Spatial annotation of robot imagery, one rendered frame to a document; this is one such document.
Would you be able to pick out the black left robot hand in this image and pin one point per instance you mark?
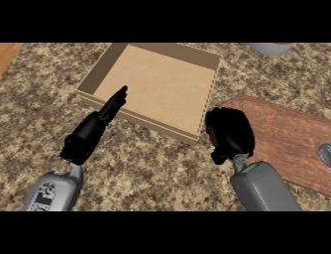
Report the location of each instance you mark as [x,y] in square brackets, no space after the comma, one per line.
[88,132]

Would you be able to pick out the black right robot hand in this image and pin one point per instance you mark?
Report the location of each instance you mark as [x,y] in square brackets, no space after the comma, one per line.
[232,130]

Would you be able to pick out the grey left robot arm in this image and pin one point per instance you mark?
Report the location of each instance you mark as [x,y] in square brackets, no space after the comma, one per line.
[57,191]

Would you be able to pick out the brown wooden cutting board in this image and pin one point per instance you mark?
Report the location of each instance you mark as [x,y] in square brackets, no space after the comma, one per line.
[300,142]

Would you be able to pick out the open cardboard box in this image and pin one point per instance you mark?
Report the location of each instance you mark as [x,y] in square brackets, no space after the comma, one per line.
[156,87]

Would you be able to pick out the grey round container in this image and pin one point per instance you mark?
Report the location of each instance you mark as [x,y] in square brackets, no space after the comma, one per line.
[271,48]

